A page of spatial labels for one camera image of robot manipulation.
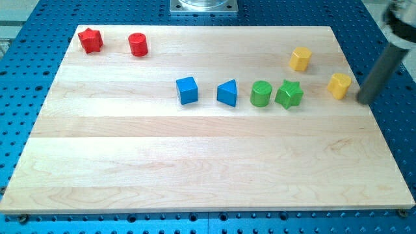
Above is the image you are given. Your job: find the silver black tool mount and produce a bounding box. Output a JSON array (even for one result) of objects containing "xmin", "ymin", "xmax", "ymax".
[{"xmin": 382, "ymin": 0, "xmax": 415, "ymax": 50}]

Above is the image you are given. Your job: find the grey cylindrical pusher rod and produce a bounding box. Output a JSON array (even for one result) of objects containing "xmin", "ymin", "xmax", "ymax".
[{"xmin": 356, "ymin": 42, "xmax": 410, "ymax": 105}]

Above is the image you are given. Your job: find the yellow heart block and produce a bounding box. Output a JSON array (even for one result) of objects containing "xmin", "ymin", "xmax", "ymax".
[{"xmin": 327, "ymin": 73, "xmax": 352, "ymax": 100}]

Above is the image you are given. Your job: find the yellow hexagon block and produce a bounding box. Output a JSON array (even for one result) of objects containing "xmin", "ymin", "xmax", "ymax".
[{"xmin": 289, "ymin": 47, "xmax": 312, "ymax": 72}]

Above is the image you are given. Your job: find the green star block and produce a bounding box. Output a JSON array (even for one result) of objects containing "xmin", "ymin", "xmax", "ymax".
[{"xmin": 274, "ymin": 79, "xmax": 304, "ymax": 109}]

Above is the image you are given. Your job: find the green cylinder block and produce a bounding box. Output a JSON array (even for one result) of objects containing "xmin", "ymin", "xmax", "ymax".
[{"xmin": 250, "ymin": 80, "xmax": 272, "ymax": 107}]

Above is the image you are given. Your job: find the blue triangle block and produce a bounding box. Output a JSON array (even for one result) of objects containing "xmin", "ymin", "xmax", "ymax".
[{"xmin": 216, "ymin": 79, "xmax": 238, "ymax": 107}]

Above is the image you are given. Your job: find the blue cube block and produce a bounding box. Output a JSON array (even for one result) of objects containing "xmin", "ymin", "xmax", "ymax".
[{"xmin": 175, "ymin": 77, "xmax": 198, "ymax": 105}]

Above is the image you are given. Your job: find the red cylinder block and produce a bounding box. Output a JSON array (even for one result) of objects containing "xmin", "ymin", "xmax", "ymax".
[{"xmin": 128, "ymin": 32, "xmax": 148, "ymax": 57}]

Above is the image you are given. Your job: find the wooden board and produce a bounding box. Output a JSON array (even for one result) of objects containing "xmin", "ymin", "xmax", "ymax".
[{"xmin": 1, "ymin": 25, "xmax": 415, "ymax": 215}]

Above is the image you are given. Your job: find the red star block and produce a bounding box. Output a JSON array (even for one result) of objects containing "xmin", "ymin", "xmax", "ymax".
[{"xmin": 77, "ymin": 28, "xmax": 103, "ymax": 54}]

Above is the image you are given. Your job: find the blue perforated table plate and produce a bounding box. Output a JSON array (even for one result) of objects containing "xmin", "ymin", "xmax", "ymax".
[{"xmin": 1, "ymin": 0, "xmax": 415, "ymax": 233}]

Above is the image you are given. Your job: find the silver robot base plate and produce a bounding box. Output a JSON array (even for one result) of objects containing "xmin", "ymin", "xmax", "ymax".
[{"xmin": 170, "ymin": 0, "xmax": 239, "ymax": 13}]

